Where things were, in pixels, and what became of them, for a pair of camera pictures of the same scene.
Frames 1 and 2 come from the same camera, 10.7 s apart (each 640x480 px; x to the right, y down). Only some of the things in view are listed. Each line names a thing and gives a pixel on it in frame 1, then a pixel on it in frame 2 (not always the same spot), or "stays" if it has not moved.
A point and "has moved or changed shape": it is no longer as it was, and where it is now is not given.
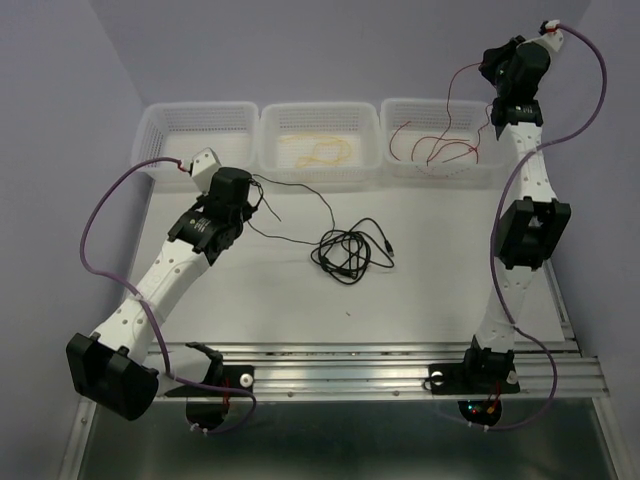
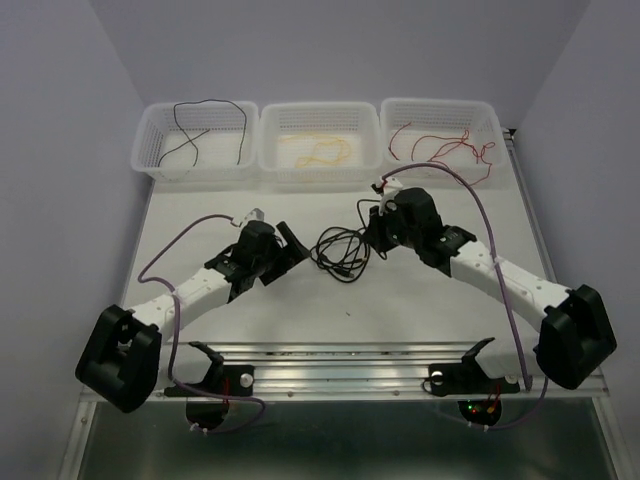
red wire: [448, 98] -> [467, 143]
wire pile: [346, 255] has moved or changed shape
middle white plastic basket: [318, 144] stays
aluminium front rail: [549, 367] stays
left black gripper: [248, 211] -> [296, 251]
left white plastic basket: [180, 130] stays
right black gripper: [489, 56] -> [375, 224]
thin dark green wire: [332, 232] -> [191, 140]
